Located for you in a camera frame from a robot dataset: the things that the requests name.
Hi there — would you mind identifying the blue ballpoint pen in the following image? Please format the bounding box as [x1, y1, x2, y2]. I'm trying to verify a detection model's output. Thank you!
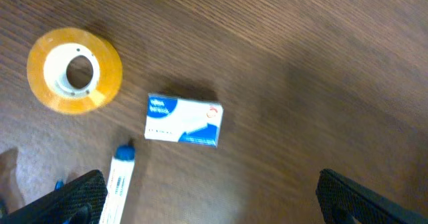
[54, 180, 65, 191]

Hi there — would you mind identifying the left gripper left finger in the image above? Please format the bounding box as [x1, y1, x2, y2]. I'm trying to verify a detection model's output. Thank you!
[1, 170, 108, 224]

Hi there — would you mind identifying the white blue staples box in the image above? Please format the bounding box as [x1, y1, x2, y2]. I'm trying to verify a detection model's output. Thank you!
[144, 94, 223, 147]

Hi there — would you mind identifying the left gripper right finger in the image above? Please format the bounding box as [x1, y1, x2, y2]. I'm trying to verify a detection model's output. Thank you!
[316, 169, 427, 224]

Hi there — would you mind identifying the white blue marker pen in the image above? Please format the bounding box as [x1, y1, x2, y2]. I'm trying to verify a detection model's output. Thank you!
[99, 145, 135, 224]

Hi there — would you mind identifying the yellow clear tape roll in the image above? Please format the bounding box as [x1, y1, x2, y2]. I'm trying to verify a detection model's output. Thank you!
[27, 27, 122, 114]

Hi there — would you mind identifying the black yellow correction tape dispenser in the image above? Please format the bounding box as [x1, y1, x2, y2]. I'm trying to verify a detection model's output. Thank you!
[0, 199, 8, 219]

